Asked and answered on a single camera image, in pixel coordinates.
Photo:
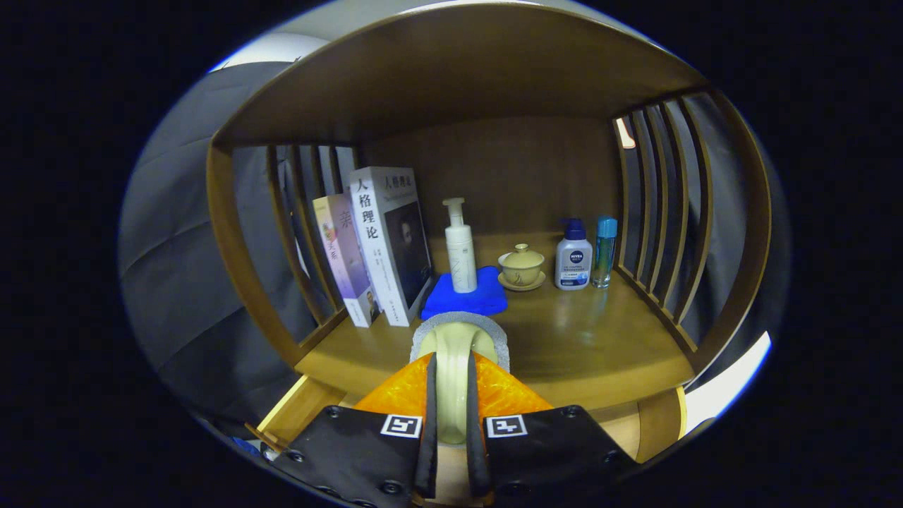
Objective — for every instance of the white and grey plastic unit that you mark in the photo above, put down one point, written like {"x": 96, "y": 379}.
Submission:
{"x": 726, "y": 388}

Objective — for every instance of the brown wooden cabinet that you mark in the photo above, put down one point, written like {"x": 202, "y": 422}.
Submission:
{"x": 458, "y": 70}

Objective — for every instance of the black backdrop cloth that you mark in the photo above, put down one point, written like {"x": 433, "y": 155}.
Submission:
{"x": 176, "y": 247}

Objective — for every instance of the white pump bottle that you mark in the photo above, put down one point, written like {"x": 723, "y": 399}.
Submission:
{"x": 461, "y": 261}

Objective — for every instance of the white blue-capped lotion bottle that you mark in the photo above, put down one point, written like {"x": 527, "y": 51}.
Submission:
{"x": 573, "y": 261}

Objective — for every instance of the brown wooden countertop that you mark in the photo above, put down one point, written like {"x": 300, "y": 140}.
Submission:
{"x": 585, "y": 339}

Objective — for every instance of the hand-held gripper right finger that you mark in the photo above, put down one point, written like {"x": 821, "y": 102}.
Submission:
{"x": 476, "y": 437}

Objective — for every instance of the yellow lidded tea cup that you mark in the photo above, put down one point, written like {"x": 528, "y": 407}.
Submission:
{"x": 522, "y": 267}

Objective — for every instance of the purple book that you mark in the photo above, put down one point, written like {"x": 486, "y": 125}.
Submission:
{"x": 346, "y": 261}

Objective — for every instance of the thick white book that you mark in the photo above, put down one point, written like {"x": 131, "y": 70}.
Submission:
{"x": 381, "y": 247}

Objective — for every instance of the teal clear bottle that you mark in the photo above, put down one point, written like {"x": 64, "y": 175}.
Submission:
{"x": 604, "y": 254}

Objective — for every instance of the blue folded cloth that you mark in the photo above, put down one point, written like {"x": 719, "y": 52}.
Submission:
{"x": 487, "y": 300}

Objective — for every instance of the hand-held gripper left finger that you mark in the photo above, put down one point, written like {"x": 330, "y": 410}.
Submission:
{"x": 427, "y": 437}

